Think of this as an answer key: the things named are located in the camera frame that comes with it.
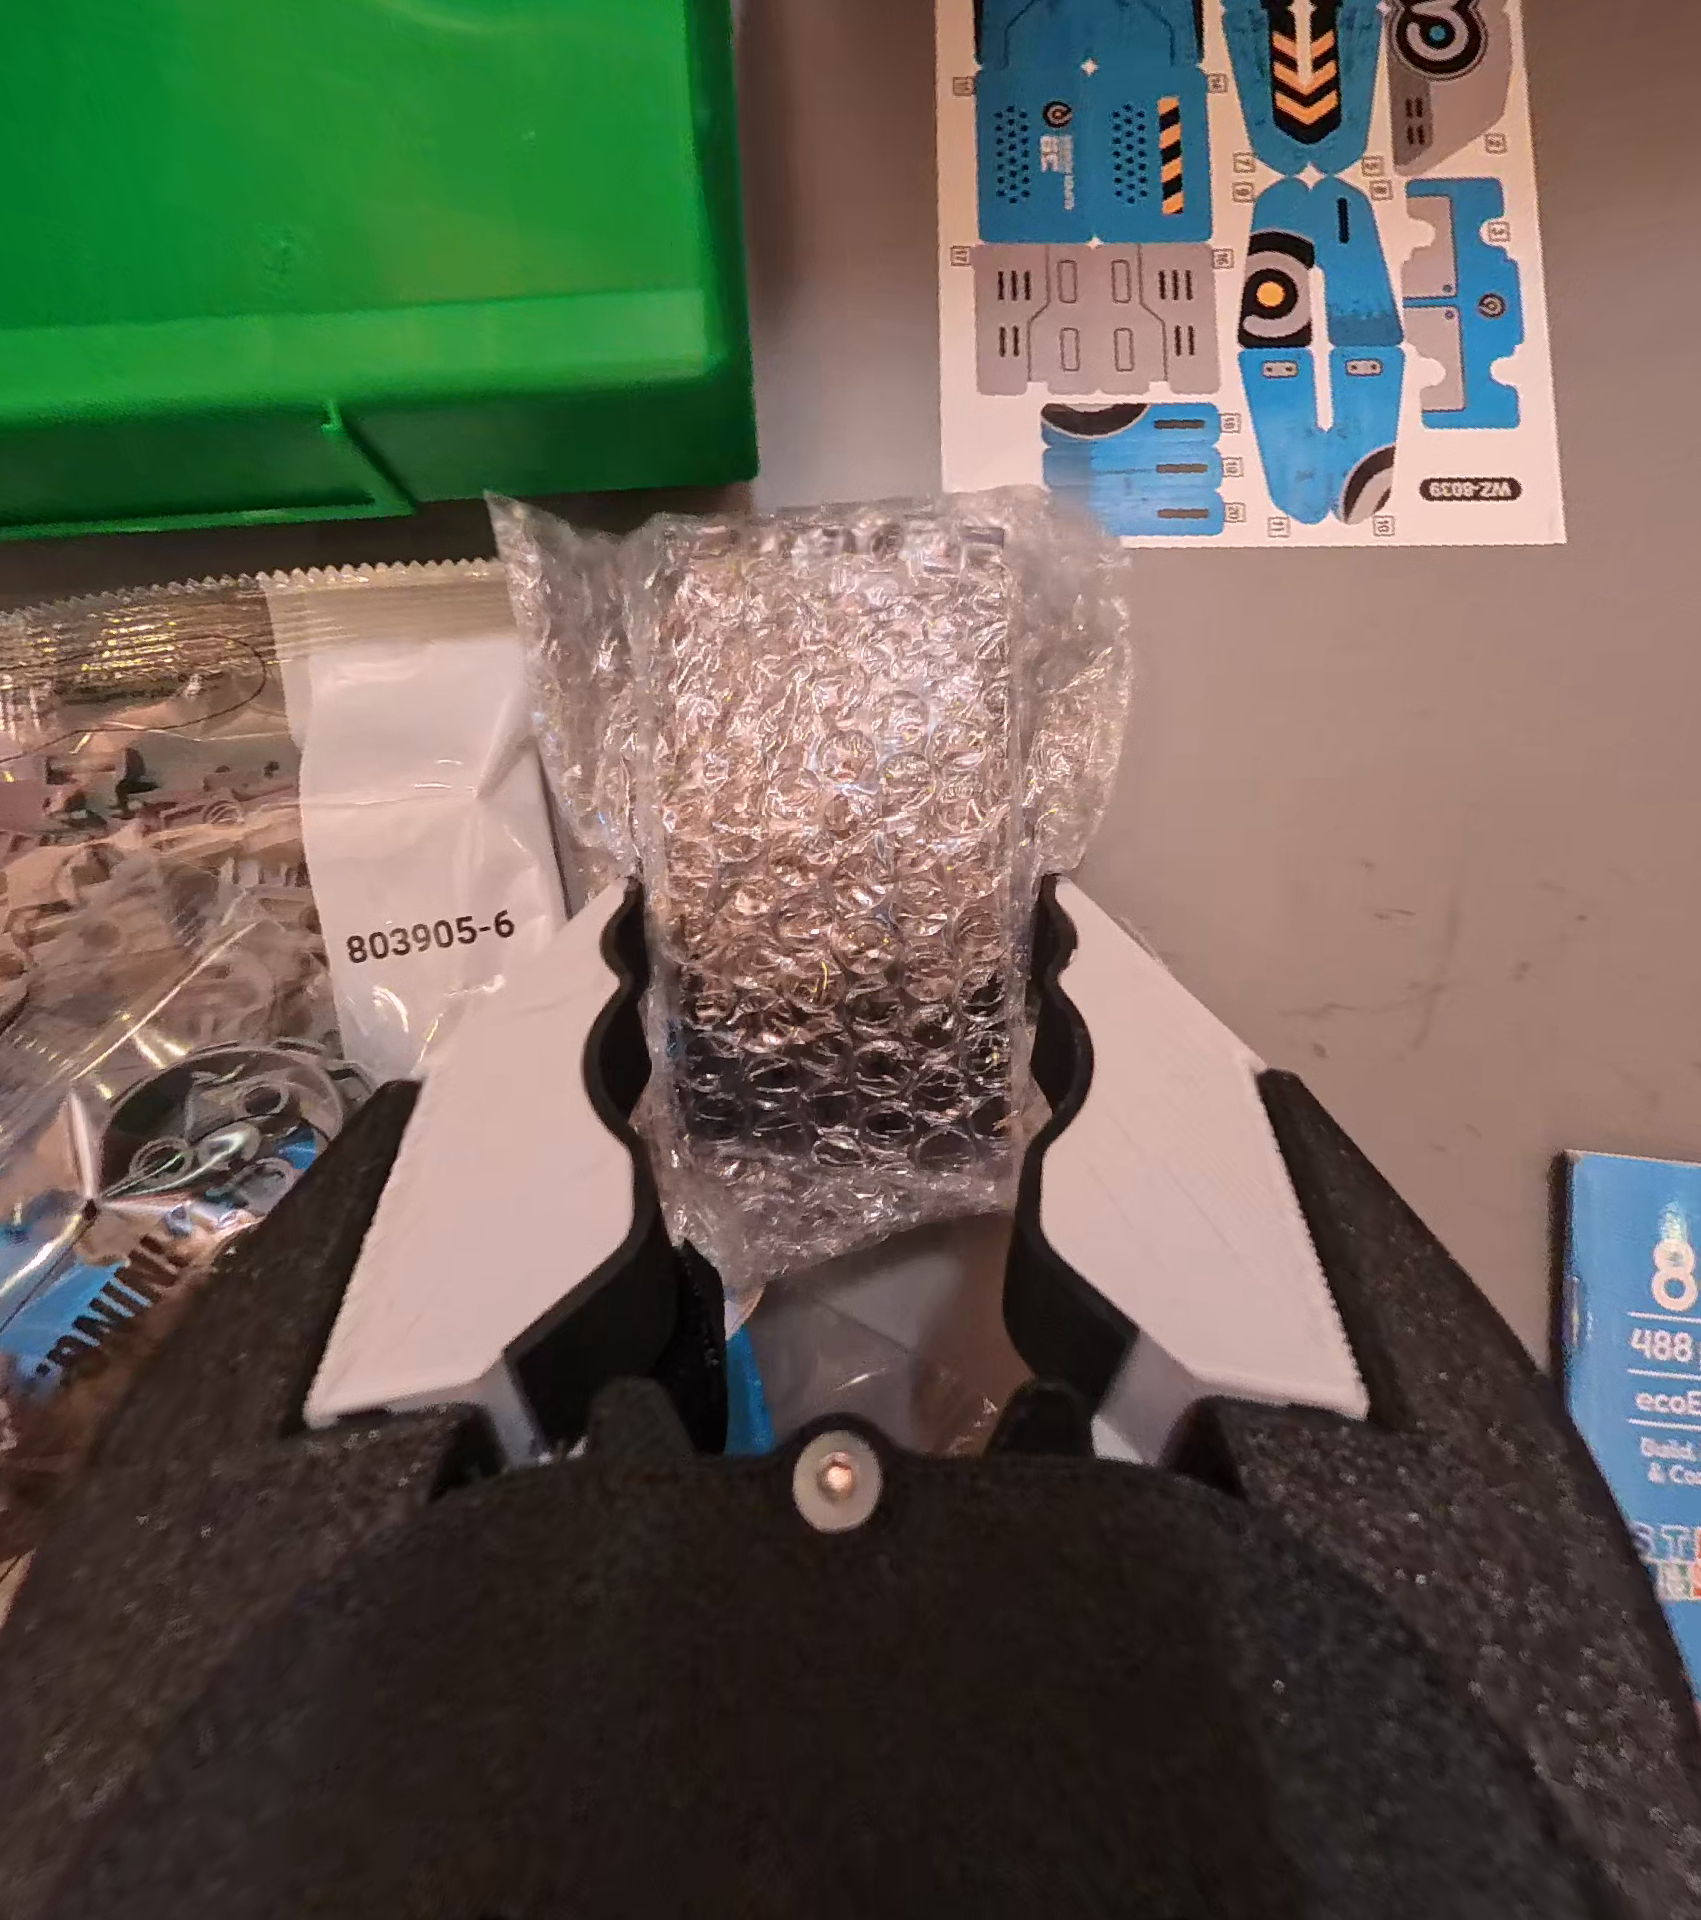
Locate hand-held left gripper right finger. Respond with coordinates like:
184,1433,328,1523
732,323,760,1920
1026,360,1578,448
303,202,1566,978
1002,873,1373,1470

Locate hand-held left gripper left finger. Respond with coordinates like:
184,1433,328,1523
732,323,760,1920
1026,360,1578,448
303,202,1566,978
303,882,687,1470

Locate clear bag of blue parts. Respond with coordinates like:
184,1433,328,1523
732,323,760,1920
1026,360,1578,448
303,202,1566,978
0,1034,341,1861

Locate clear labelled parts bag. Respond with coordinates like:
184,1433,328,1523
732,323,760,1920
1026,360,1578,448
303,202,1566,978
0,552,569,1104

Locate large blue instruction booklet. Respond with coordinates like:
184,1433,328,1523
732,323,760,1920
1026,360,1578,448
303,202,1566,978
1553,1151,1701,1920

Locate clear bubble wrap bag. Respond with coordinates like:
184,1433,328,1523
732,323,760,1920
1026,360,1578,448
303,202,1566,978
489,485,1137,1291

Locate blue sticker sheet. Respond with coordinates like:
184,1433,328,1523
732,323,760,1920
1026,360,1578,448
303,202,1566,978
941,0,1569,545

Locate green plastic bin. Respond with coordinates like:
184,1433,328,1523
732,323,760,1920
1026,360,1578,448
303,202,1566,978
0,0,763,540

